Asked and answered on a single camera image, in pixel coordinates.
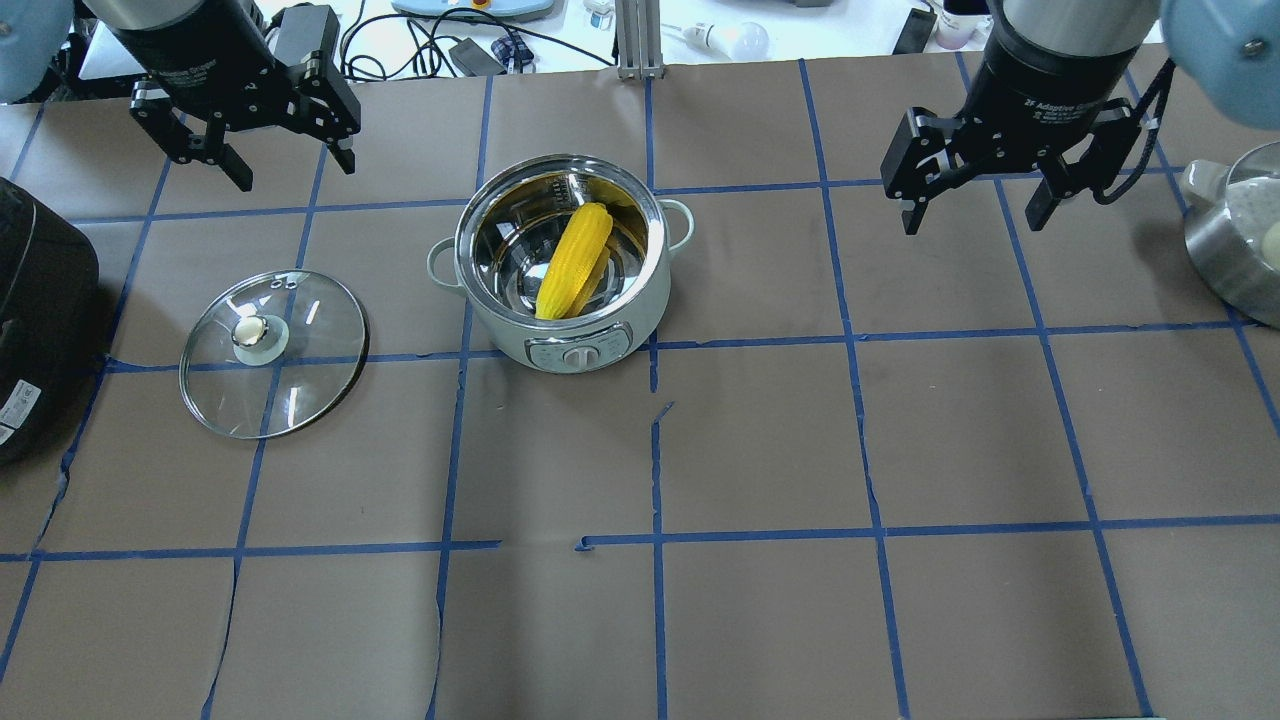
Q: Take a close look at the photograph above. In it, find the steel pot with lid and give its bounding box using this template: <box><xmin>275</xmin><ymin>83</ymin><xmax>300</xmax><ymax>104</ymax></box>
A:
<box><xmin>1180</xmin><ymin>141</ymin><xmax>1279</xmax><ymax>329</ymax></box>

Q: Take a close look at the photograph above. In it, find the glass pot lid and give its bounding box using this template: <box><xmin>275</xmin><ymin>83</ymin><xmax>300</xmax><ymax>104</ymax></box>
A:
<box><xmin>178</xmin><ymin>269</ymin><xmax>370</xmax><ymax>439</ymax></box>

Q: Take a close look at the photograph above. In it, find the aluminium frame post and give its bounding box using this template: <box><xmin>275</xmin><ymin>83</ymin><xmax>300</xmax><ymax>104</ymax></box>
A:
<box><xmin>614</xmin><ymin>0</ymin><xmax>666</xmax><ymax>79</ymax></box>

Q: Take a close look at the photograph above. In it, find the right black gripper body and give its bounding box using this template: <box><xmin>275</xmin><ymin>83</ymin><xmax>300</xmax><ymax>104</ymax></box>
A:
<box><xmin>965</xmin><ymin>20</ymin><xmax>1137</xmax><ymax>174</ymax></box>

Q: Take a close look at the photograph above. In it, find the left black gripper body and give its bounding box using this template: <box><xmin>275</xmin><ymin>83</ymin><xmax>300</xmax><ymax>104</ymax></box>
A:
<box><xmin>110</xmin><ymin>1</ymin><xmax>306</xmax><ymax>135</ymax></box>

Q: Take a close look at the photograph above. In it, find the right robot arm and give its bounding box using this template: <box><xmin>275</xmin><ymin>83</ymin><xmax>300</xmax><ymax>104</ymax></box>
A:
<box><xmin>879</xmin><ymin>1</ymin><xmax>1277</xmax><ymax>234</ymax></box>

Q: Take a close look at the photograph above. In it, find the yellow corn cob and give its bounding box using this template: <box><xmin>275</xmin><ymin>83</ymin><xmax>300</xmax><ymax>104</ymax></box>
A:
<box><xmin>535</xmin><ymin>202</ymin><xmax>613</xmax><ymax>320</ymax></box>

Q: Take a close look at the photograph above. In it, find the black power adapter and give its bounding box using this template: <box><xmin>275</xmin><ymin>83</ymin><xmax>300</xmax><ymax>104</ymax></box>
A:
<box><xmin>268</xmin><ymin>5</ymin><xmax>340</xmax><ymax>82</ymax></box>

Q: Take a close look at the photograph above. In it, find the pale green electric pot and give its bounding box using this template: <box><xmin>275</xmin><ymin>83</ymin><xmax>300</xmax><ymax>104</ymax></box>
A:
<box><xmin>428</xmin><ymin>154</ymin><xmax>696</xmax><ymax>374</ymax></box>

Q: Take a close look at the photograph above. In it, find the blue teach pendant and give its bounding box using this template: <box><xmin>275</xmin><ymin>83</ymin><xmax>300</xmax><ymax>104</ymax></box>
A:
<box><xmin>390</xmin><ymin>0</ymin><xmax>558</xmax><ymax>23</ymax></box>

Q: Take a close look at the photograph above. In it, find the black rice cooker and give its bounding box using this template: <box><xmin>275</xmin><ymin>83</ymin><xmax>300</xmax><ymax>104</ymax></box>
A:
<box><xmin>1</xmin><ymin>179</ymin><xmax>99</xmax><ymax>466</ymax></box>

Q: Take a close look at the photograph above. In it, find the white light bulb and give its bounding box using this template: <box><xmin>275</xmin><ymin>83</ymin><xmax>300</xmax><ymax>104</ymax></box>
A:
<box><xmin>678</xmin><ymin>20</ymin><xmax>771</xmax><ymax>61</ymax></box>

